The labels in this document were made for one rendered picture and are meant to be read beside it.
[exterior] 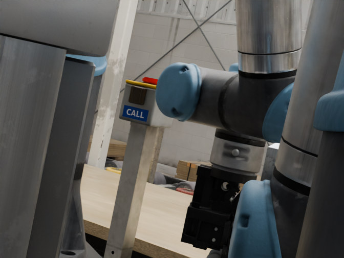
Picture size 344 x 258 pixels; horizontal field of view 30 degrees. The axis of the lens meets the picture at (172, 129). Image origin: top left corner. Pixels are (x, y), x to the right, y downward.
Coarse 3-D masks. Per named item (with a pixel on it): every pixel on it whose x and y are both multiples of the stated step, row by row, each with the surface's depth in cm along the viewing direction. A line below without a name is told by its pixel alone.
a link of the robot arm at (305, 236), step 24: (336, 96) 10; (336, 120) 9; (336, 144) 10; (336, 168) 10; (312, 192) 11; (336, 192) 9; (312, 216) 10; (336, 216) 9; (312, 240) 10; (336, 240) 9
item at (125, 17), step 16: (128, 0) 234; (128, 16) 234; (128, 32) 236; (112, 48) 236; (112, 64) 236; (112, 80) 235; (112, 96) 236; (112, 112) 238; (96, 128) 238; (96, 144) 237; (96, 160) 237
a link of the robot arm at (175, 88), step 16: (176, 64) 83; (192, 64) 84; (160, 80) 85; (176, 80) 82; (192, 80) 81; (208, 80) 82; (224, 80) 80; (160, 96) 84; (176, 96) 82; (192, 96) 81; (208, 96) 80; (176, 112) 82; (192, 112) 82; (208, 112) 81; (224, 128) 81
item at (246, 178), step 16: (208, 176) 93; (224, 176) 91; (240, 176) 91; (256, 176) 93; (208, 192) 93; (224, 192) 93; (192, 208) 92; (208, 208) 93; (224, 208) 93; (192, 224) 93; (208, 224) 92; (224, 224) 91; (192, 240) 92; (208, 240) 92; (224, 240) 91
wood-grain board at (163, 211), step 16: (96, 176) 209; (112, 176) 216; (80, 192) 174; (96, 192) 179; (112, 192) 184; (144, 192) 196; (160, 192) 203; (176, 192) 209; (96, 208) 157; (112, 208) 161; (144, 208) 170; (160, 208) 175; (176, 208) 180; (96, 224) 141; (144, 224) 150; (160, 224) 154; (176, 224) 158; (144, 240) 134; (160, 240) 137; (176, 240) 141; (160, 256) 132; (176, 256) 130; (192, 256) 129
